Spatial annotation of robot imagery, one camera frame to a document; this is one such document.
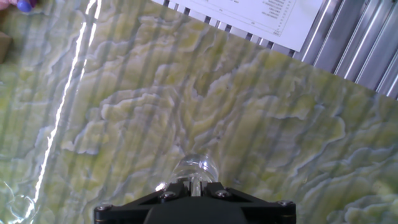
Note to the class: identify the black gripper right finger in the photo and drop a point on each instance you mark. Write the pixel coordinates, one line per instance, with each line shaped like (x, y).
(267, 213)

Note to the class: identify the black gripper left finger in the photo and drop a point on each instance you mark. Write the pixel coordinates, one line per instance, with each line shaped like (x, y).
(124, 211)

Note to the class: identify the clear glass stirring rod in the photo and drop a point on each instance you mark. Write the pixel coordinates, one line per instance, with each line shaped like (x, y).
(196, 188)

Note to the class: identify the glass beaker with water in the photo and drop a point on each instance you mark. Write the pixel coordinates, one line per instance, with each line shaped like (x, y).
(196, 168)

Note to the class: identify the empty glass beaker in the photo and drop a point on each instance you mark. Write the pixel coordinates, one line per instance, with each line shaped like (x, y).
(20, 207)

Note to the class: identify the green marble pattern mat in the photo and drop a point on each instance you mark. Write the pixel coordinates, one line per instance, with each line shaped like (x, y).
(217, 109)

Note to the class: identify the paper sheet with printed table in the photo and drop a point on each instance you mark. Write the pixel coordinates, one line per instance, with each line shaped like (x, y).
(248, 18)

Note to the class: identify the pink purple plastic toy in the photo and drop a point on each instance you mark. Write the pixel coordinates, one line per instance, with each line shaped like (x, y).
(25, 5)

